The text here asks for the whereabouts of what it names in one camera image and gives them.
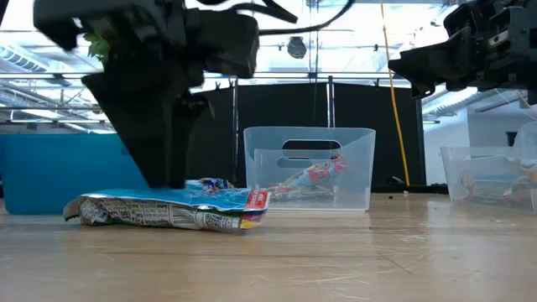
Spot clear plastic bin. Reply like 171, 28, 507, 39
242, 126, 378, 212
439, 120, 537, 216

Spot yellow cable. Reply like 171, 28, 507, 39
378, 0, 411, 186

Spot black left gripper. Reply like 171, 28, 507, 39
33, 0, 261, 190

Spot dark blue granola bar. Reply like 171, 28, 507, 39
184, 177, 235, 192

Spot blue container lid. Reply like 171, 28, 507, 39
0, 133, 149, 216

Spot black round fixture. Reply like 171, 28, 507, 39
286, 36, 308, 60

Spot black partition screen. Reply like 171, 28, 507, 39
186, 81, 425, 194

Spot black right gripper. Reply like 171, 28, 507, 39
387, 0, 537, 106

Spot green leafy plant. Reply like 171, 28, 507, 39
82, 32, 111, 64

